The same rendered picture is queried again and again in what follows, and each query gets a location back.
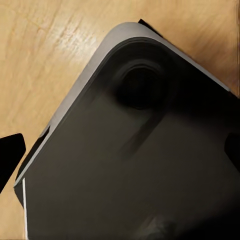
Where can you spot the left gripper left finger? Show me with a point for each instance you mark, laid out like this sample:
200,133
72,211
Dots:
12,149

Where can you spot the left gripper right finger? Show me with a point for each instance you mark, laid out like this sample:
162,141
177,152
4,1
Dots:
232,149

